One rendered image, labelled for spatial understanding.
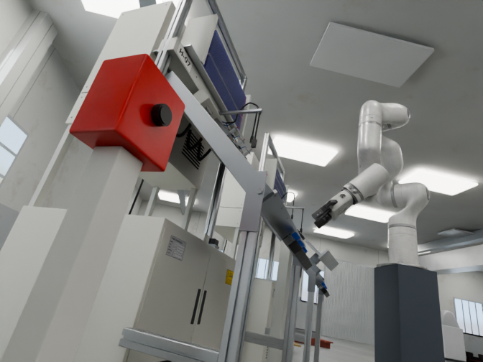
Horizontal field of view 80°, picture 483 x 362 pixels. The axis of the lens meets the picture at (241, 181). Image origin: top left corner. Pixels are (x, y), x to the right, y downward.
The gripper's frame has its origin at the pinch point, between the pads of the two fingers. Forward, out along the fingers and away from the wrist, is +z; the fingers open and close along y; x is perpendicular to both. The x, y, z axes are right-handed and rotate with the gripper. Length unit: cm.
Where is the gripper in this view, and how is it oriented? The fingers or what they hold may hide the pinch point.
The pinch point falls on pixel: (317, 220)
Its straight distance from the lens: 114.7
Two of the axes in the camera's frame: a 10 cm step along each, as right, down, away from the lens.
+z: -8.0, 6.0, -0.1
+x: -5.2, -6.7, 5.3
